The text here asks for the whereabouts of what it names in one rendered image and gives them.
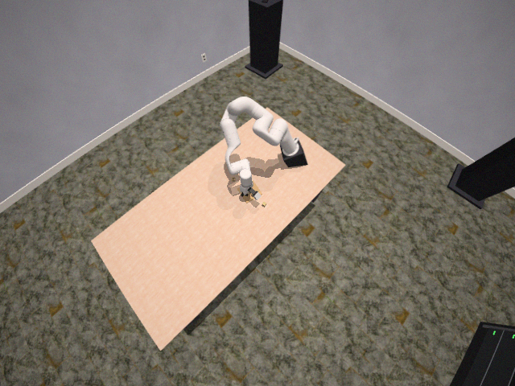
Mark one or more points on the tan flat mat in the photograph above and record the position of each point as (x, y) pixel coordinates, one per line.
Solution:
(250, 197)

